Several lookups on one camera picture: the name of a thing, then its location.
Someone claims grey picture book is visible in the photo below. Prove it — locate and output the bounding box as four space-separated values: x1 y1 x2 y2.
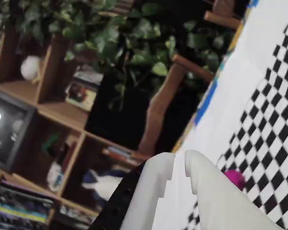
73 70 104 87

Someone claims white blue patterned mug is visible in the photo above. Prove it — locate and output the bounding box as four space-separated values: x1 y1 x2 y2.
47 161 64 190

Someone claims illustrated picture book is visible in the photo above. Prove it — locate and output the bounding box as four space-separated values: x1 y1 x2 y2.
66 81 96 112

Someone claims black white checkered mat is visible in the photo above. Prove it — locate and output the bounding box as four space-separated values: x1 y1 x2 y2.
174 0 288 230

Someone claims blue white penguin figure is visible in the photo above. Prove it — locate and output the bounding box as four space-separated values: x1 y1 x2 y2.
81 169 125 207

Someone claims row of colourful books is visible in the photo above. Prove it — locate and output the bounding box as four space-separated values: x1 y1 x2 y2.
0 182 56 230

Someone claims green toy bonsai tree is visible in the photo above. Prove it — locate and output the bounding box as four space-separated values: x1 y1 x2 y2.
42 134 63 156

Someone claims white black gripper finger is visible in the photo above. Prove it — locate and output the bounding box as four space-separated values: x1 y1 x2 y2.
88 152 176 230

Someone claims pink faceted ball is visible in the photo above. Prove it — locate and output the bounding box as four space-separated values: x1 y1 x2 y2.
224 169 246 191

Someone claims light wooden bookshelf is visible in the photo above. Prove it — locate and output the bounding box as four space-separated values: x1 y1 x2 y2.
0 0 149 230

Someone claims green leafy plant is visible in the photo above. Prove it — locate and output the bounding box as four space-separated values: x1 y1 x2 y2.
0 0 233 111

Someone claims orange book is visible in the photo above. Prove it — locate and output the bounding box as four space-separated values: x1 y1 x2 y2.
102 148 147 163

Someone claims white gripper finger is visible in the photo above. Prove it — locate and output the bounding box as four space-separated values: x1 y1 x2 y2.
184 150 288 230

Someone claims white round pot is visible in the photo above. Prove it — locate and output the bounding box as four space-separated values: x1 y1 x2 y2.
20 55 41 81

